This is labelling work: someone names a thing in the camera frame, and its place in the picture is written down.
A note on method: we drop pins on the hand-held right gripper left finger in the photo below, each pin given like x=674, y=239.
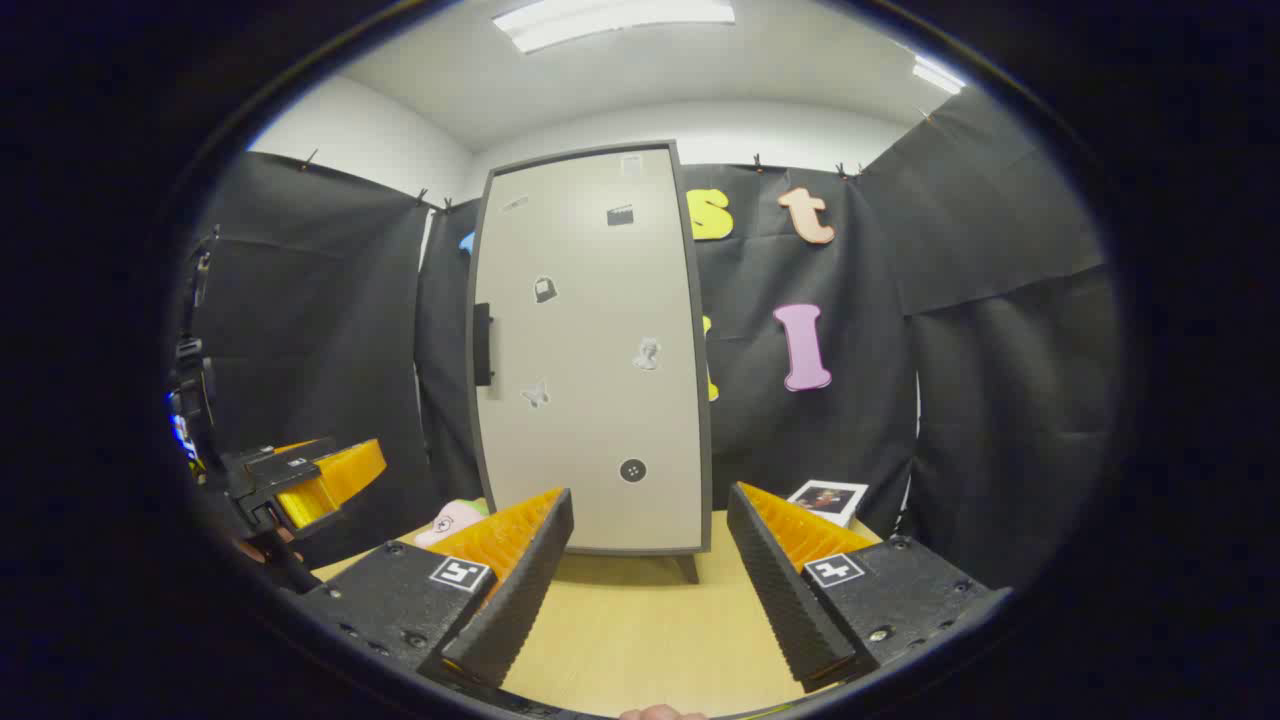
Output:
x=520, y=600

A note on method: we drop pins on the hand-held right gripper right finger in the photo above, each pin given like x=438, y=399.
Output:
x=775, y=590

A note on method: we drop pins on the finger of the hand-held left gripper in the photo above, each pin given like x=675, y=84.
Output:
x=290, y=465

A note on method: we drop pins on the light grey cabinet door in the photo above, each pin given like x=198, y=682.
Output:
x=590, y=350

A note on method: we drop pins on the dark grey cabinet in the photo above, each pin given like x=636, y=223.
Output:
x=706, y=430

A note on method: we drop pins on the computer monitor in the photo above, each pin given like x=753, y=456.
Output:
x=182, y=430

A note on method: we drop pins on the pink plush toy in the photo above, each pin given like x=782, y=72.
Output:
x=450, y=520

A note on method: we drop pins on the black backdrop cloth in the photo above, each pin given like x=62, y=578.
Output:
x=1000, y=400

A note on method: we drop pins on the small ceiling light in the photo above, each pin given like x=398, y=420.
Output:
x=937, y=75

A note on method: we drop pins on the long ceiling light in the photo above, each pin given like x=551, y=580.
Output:
x=610, y=20

